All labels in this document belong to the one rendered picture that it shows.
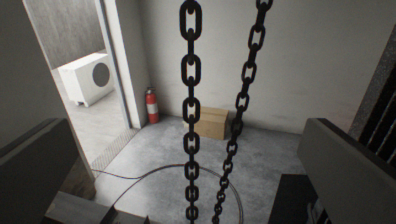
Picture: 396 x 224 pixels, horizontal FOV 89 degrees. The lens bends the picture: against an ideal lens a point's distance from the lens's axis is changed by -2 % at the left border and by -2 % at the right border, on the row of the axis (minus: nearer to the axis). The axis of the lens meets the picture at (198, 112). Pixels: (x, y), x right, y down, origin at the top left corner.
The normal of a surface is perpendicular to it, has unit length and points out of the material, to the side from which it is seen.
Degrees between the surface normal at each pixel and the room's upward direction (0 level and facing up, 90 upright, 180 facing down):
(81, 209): 0
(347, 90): 90
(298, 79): 90
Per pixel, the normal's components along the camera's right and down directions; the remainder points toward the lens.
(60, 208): -0.02, -0.85
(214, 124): -0.28, 0.51
